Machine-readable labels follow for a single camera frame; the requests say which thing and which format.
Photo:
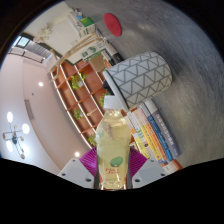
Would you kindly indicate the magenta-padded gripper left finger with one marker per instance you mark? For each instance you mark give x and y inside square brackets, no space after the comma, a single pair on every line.
[75,171]

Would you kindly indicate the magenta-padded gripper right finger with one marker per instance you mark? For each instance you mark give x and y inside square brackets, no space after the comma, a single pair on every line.
[148,171]

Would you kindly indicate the clear bottle of yellow drink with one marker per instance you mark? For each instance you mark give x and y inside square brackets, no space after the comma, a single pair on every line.
[113,150]

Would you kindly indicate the recessed ceiling spotlight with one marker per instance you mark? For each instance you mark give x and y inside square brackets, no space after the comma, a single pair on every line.
[77,154]
[40,84]

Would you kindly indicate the stack of colourful books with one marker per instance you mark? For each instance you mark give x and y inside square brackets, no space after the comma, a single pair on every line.
[150,133]

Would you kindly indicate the ceiling lamp with round bulbs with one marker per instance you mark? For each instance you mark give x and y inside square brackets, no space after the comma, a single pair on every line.
[15,135]

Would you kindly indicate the orange wooden shelf unit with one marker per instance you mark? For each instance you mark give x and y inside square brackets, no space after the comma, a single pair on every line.
[83,96]

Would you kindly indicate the ceiling air vent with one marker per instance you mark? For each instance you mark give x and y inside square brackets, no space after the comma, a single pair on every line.
[29,109]

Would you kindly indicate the dark office chair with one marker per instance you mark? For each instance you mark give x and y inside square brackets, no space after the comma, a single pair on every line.
[107,87]

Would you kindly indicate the white mug with triangle pattern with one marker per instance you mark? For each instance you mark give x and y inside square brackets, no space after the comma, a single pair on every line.
[143,78]

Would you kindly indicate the tan chair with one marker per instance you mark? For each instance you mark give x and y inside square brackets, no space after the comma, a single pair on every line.
[97,62]

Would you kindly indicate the stack of dark books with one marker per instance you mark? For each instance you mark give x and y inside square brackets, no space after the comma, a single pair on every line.
[112,55]

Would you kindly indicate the grey curtain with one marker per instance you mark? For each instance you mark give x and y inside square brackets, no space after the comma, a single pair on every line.
[31,51]

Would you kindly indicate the window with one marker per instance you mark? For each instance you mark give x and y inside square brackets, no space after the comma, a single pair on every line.
[22,41]

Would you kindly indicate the flat round red coaster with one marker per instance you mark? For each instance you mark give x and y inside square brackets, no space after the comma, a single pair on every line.
[112,24]

